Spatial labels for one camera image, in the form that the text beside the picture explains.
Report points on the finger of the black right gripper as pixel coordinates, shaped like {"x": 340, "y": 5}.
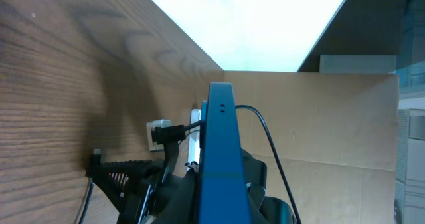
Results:
{"x": 129, "y": 185}

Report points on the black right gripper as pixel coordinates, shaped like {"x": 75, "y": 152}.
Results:
{"x": 177, "y": 198}

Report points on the blue Samsung Galaxy smartphone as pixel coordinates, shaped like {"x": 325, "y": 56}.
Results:
{"x": 223, "y": 196}

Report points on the white power strip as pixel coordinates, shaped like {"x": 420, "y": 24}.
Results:
{"x": 160, "y": 132}

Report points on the brown cardboard panel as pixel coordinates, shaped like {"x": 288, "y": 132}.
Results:
{"x": 328, "y": 140}

